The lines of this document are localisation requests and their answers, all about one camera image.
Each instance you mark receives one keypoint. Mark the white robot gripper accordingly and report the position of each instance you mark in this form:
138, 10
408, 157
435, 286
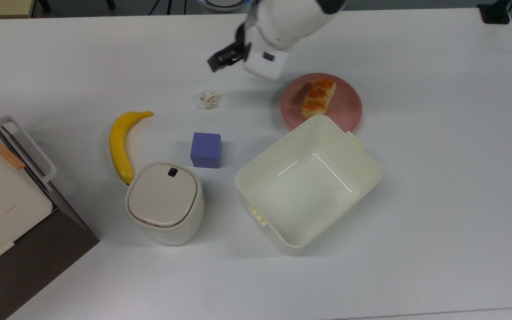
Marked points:
266, 61

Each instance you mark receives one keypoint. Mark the orange glazed bread roll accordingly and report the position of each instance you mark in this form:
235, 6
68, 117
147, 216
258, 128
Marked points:
319, 98

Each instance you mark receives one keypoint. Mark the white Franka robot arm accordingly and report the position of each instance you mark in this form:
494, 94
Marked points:
291, 20

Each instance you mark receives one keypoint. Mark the pink plastic plate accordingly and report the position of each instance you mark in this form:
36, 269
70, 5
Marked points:
347, 104

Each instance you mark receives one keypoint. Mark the crumpled white paper ball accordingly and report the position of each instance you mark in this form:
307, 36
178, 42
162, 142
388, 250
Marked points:
208, 99

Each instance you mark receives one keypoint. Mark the black tripod legs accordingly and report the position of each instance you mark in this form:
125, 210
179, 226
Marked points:
167, 5

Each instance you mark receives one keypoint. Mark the purple foam cube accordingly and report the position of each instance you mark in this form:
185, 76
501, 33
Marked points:
206, 150

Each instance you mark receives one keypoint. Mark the yellow banana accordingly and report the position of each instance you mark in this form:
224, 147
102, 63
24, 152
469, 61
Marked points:
118, 146

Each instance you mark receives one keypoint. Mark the open cream plastic container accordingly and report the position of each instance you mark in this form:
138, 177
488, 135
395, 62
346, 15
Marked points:
309, 186

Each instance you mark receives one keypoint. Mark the small cream lidded trash can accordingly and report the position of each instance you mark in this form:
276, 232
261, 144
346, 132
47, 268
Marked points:
165, 202

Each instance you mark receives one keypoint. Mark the wooden desk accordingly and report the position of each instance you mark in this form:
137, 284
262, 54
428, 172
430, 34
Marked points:
0, 6

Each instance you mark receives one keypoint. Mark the orange strip on storage box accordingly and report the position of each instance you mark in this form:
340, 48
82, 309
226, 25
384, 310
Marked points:
3, 150

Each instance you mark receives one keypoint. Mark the black table clamp base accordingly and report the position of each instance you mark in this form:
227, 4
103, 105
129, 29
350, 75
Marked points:
495, 12

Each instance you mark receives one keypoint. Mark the cream plastic storage box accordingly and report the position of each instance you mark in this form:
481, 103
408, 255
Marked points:
2, 209

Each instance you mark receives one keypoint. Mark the dark brown drawer box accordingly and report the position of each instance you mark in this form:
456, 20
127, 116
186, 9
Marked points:
38, 266

